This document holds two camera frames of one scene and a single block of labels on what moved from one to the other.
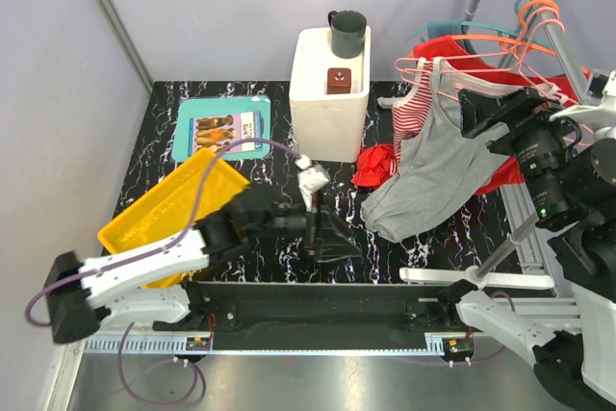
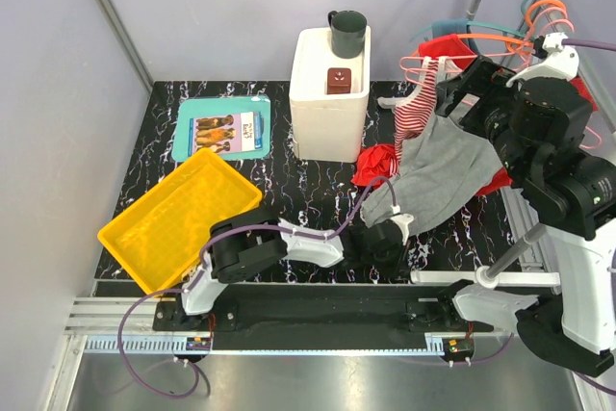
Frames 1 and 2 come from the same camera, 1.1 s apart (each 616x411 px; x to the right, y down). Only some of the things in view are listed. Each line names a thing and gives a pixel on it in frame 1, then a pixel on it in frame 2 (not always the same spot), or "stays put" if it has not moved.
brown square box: [339, 80] stays put
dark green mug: [347, 33] stays put
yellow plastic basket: [171, 207] stays put
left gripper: [332, 238] -> [399, 269]
